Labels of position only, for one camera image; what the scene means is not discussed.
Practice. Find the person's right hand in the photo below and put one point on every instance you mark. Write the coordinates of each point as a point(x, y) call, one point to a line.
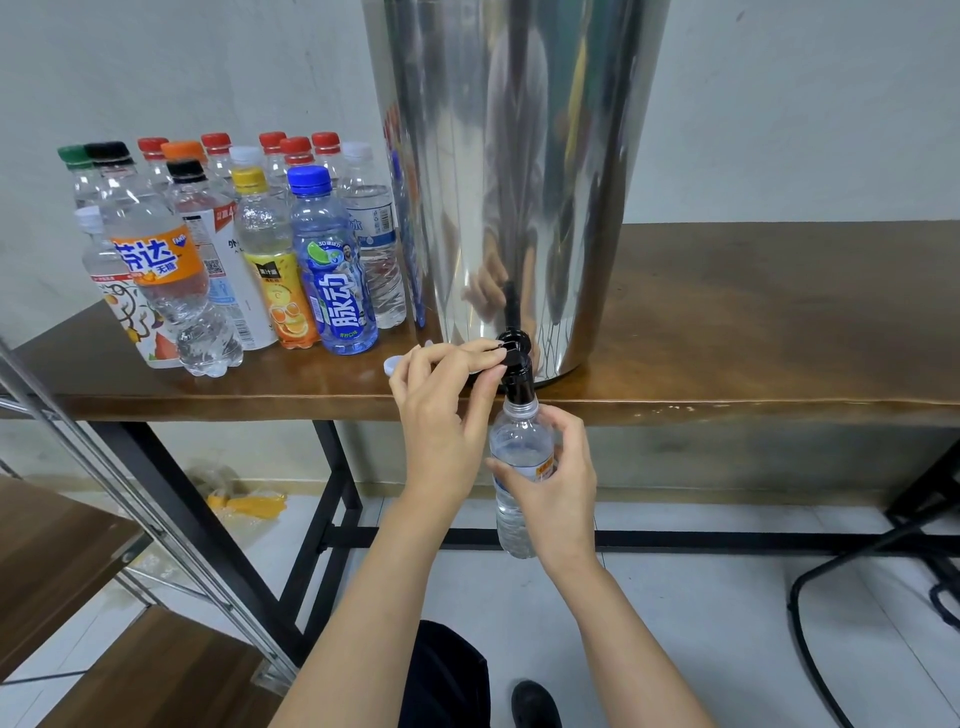
point(555, 503)

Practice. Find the person's left hand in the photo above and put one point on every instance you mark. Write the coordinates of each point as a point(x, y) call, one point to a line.
point(443, 428)

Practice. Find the slim blue label plastic bottle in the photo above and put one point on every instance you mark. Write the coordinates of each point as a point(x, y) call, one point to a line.
point(518, 450)

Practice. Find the blue cap plastic bottle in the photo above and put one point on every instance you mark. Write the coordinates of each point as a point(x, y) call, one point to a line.
point(330, 278)

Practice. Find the white cap blue label bottle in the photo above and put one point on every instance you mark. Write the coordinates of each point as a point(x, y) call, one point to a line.
point(372, 225)

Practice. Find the yellow label plastic bottle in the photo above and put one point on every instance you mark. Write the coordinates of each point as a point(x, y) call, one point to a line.
point(275, 263)

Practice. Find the stainless steel water dispenser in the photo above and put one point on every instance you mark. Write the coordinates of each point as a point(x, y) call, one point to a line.
point(510, 150)

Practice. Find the orange label black cap bottle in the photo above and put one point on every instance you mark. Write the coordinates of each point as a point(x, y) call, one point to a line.
point(162, 278)

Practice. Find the white-cap blue-label bottle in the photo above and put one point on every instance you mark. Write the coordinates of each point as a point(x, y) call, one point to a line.
point(248, 156)

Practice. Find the green red label plastic bottle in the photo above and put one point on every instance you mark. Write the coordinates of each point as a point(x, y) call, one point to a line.
point(272, 140)

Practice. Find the white patterned label plastic bottle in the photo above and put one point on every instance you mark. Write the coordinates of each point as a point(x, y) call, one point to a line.
point(123, 308)

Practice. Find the orange cap clear plastic bottle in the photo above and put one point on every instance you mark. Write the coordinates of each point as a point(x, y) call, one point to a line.
point(183, 150)

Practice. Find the wooden metal shelf rack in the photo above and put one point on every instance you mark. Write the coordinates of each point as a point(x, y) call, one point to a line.
point(45, 563)

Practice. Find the green label plastic water bottle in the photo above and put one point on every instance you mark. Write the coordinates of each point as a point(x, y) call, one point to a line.
point(75, 165)

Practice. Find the person's right forearm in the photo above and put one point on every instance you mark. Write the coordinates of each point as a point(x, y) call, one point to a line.
point(630, 660)

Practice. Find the person's left forearm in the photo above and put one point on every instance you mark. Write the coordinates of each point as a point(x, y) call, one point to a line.
point(368, 638)

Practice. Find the person's black shoe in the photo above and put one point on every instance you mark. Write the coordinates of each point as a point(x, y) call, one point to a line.
point(536, 705)

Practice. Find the person's black trouser leg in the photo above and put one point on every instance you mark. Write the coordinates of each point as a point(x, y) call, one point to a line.
point(447, 678)

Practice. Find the yellow debris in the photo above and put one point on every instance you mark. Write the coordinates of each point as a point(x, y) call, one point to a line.
point(248, 504)

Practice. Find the black metal table frame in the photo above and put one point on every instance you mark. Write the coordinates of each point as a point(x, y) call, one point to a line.
point(705, 540)

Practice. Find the wooden stool with black frame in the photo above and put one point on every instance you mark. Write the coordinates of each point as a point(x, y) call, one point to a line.
point(885, 585)

